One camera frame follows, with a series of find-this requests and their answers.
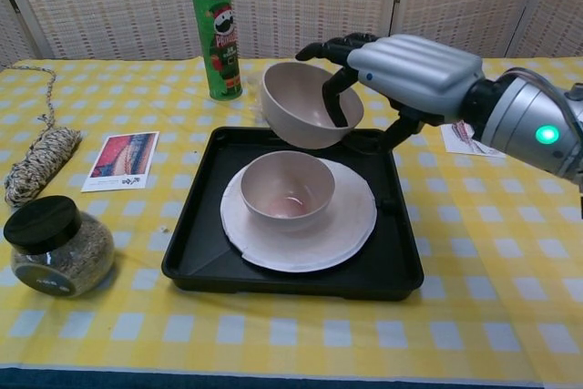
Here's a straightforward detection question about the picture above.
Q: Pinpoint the white postcard with striped drawing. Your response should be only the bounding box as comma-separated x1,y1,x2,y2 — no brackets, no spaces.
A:
440,119,507,159

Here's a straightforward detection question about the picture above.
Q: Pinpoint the black square plastic tray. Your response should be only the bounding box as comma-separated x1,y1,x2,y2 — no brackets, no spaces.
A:
160,126,425,302

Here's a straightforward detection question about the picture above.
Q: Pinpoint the glass jar with black lid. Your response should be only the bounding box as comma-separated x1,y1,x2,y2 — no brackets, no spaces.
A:
3,195,116,299

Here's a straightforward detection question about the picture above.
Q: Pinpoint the green Pringles can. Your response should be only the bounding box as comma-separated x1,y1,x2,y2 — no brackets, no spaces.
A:
189,0,242,101

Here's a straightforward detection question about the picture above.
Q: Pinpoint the yellow white checked tablecloth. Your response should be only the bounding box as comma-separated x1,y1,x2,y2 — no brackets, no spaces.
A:
0,56,583,388

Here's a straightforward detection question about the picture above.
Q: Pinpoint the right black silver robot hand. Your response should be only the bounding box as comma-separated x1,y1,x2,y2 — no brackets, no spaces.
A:
294,32,485,153

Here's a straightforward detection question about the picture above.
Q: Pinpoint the braided multicolour rope bundle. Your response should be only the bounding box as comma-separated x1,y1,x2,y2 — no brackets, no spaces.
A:
0,63,82,208

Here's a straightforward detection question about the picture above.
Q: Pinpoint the white round plate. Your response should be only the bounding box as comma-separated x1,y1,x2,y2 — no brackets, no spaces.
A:
220,155,379,274

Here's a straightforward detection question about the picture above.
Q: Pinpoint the beige bowl pink stained inside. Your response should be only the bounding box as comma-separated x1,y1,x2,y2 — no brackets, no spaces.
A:
240,150,337,233

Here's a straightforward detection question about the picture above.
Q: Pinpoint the plain beige bowl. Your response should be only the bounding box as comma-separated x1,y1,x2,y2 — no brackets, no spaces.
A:
259,61,365,150

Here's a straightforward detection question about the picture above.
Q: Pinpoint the red picture postcard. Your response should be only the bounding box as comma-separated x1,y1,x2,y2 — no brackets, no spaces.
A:
80,130,160,193

